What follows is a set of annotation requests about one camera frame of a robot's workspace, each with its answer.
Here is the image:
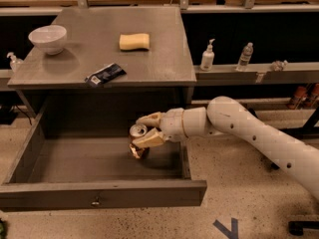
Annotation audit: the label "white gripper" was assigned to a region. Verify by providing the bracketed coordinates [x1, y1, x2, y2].
[133, 108, 184, 148]

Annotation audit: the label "orange soda can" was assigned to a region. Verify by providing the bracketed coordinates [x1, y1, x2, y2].
[129, 124, 149, 159]

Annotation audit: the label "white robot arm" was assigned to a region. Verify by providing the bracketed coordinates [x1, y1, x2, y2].
[130, 97, 319, 199]

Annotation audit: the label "open grey top drawer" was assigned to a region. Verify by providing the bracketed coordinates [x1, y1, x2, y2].
[0, 95, 207, 213]

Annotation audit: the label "yellow sponge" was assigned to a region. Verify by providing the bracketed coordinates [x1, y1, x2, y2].
[120, 33, 150, 51]

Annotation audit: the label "grey cabinet desk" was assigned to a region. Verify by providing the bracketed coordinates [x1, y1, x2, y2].
[9, 7, 196, 123]

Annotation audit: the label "white pump lotion bottle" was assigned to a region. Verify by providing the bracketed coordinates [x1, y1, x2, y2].
[200, 39, 214, 71]

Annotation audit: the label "clear plastic water bottle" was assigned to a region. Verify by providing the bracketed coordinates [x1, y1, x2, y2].
[236, 42, 253, 72]

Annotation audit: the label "blue tape floor marker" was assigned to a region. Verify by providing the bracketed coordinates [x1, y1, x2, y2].
[213, 218, 239, 239]

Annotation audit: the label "white bowl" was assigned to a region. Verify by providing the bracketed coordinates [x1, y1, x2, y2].
[28, 25, 67, 55]

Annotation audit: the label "crumpled clear wrapper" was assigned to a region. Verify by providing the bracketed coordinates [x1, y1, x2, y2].
[270, 60, 288, 71]

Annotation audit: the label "orange bottles under bench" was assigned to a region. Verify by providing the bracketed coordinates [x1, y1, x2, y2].
[287, 83, 319, 110]

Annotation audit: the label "clear pump sanitizer bottle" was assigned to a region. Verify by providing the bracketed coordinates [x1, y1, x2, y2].
[7, 52, 23, 72]

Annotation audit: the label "black chair base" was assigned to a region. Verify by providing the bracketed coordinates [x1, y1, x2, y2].
[282, 108, 319, 236]

